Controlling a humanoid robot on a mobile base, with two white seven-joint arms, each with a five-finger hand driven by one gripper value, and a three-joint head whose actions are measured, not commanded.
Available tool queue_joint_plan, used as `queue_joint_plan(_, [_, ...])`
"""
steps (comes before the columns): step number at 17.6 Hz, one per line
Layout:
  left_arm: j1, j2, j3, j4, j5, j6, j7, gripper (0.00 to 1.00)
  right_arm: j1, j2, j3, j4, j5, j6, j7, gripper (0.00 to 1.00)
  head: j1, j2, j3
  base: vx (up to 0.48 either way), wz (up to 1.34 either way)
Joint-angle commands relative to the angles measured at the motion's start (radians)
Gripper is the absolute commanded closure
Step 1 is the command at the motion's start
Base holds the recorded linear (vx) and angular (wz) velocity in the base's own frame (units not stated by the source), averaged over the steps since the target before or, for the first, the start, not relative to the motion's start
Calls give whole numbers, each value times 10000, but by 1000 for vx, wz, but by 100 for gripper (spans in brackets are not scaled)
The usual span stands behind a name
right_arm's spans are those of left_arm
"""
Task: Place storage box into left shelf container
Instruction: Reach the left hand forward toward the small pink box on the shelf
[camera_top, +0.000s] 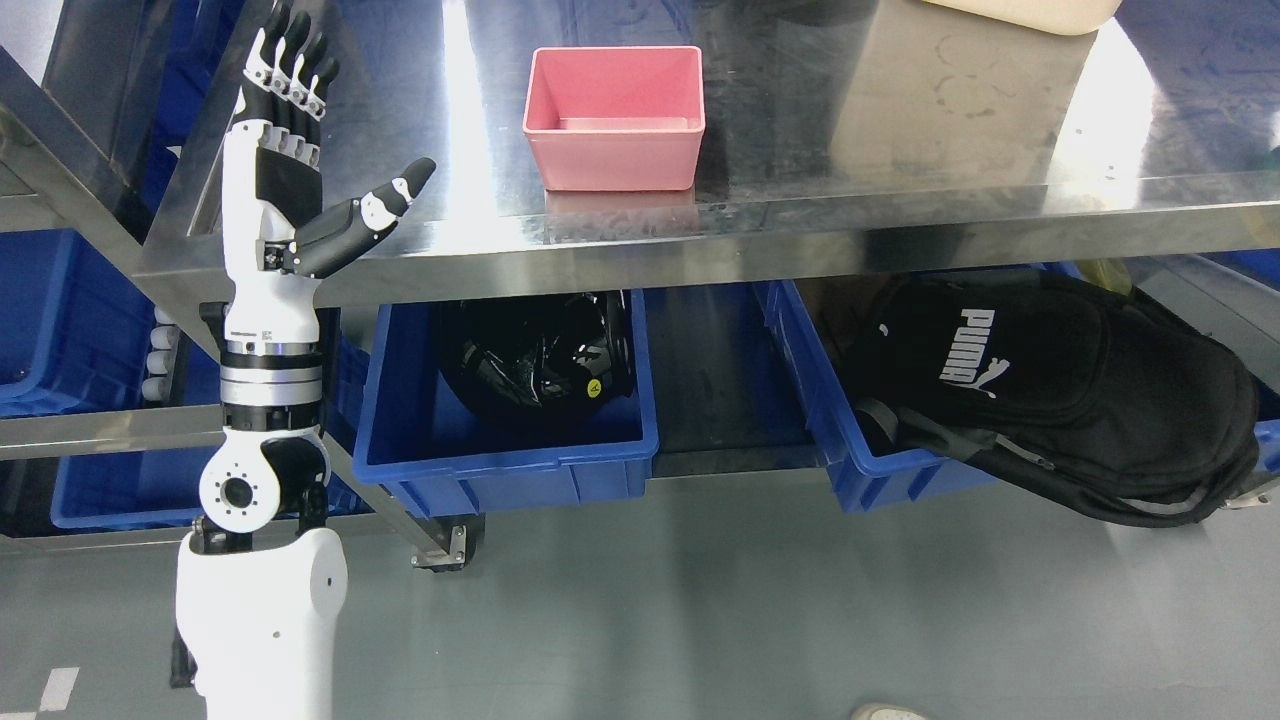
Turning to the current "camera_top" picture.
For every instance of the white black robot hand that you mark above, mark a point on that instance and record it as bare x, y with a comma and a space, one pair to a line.
280, 240

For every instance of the pink plastic storage box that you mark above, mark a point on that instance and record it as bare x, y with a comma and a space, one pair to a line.
616, 119

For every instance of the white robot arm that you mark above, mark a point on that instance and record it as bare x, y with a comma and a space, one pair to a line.
261, 578

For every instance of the blue bin upper left shelf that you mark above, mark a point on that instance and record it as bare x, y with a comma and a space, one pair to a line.
74, 330

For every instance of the blue bin shelf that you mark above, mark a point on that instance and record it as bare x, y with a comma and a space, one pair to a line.
74, 330
158, 488

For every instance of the blue bin lower left shelf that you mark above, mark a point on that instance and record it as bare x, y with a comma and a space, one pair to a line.
158, 488

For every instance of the beige container on table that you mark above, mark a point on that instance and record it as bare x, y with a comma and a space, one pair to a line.
1061, 18

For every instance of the blue bin with helmet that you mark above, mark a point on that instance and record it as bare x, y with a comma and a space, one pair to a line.
416, 439

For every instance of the stainless steel table cart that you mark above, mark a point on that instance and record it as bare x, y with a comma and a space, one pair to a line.
843, 138

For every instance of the caster wheel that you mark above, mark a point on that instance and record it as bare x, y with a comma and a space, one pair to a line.
452, 543

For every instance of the blue bin with backpack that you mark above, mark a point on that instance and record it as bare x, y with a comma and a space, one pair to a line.
863, 480

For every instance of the white shoe tip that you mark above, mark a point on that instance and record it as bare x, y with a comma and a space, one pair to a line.
885, 711

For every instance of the black Puma backpack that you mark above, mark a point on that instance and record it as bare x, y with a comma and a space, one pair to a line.
1097, 401

